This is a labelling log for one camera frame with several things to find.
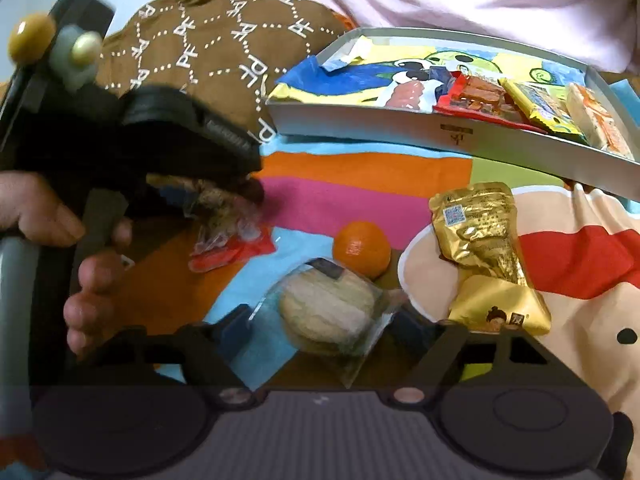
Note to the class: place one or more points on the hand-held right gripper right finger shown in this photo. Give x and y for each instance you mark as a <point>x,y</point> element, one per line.
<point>407,332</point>

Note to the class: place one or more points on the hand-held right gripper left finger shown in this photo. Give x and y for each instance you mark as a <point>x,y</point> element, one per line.
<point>235,332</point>

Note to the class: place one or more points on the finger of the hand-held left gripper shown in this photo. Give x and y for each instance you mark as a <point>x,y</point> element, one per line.
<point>167,195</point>
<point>252,192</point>

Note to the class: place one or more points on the quail egg packet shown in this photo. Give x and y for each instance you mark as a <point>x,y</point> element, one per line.
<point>225,250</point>

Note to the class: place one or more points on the clear round pastry packet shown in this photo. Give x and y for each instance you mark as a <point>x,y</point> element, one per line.
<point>325,305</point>

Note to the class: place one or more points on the grey shallow box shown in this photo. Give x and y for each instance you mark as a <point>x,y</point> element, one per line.
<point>380,130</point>

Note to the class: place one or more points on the red tofu skewer packet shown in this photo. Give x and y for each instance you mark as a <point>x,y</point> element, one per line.
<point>480,92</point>

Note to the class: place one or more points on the yellow green snack packet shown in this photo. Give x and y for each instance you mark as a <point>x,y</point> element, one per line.
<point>545,105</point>

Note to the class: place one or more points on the orange white cake packet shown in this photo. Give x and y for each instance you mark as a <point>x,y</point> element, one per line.
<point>600,120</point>

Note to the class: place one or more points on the person's left hand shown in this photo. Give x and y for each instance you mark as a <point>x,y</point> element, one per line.
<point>45,212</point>

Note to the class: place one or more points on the colourful printed blanket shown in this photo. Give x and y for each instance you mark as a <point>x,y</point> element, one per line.
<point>325,185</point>

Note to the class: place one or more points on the tangerine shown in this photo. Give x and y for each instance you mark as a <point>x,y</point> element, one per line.
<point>362,250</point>

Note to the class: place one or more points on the gold packet with cartoon figure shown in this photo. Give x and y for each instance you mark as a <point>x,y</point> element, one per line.
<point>500,305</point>

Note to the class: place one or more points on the brown patterned quilt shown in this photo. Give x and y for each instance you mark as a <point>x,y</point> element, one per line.
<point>210,50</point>

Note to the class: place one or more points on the gold foil snack packet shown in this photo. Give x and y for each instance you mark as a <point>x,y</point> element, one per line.
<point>480,230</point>

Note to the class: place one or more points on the colourful drawing paper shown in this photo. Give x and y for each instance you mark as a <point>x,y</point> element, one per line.
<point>350,80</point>

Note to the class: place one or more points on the dark blue snack packet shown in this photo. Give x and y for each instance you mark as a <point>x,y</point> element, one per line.
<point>439,74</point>

